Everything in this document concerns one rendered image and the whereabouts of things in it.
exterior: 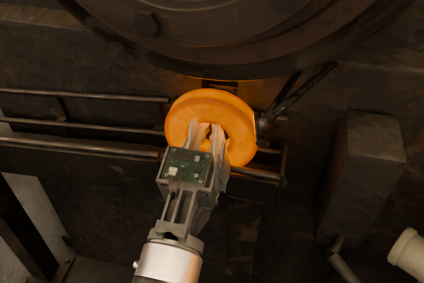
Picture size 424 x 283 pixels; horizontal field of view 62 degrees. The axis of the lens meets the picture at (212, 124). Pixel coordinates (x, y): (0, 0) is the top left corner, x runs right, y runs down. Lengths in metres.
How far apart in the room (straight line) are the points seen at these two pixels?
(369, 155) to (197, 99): 0.25
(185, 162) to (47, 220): 1.07
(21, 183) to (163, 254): 1.25
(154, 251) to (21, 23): 0.44
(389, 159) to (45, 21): 0.56
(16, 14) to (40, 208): 0.95
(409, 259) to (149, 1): 0.47
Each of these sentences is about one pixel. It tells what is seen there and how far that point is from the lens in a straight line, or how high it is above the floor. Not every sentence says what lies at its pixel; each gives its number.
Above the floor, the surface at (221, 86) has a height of 0.77.
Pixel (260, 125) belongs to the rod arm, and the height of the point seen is 0.90.
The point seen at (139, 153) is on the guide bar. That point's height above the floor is 0.71.
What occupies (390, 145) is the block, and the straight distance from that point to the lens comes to 0.53.
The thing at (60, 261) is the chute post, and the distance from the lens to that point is 1.36.
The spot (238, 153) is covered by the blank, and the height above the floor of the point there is 0.72.
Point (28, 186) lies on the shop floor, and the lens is 1.61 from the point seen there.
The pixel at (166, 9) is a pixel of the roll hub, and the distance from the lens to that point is 0.32.
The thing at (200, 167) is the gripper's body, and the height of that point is 0.80.
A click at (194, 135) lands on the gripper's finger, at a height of 0.78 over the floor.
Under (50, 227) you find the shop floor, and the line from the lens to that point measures 1.45.
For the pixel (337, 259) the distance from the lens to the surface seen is 0.63.
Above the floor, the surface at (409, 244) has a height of 0.69.
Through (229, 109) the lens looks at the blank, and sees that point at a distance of 0.51.
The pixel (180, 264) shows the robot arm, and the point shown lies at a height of 0.76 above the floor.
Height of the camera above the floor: 1.14
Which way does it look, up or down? 43 degrees down
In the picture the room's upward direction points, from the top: straight up
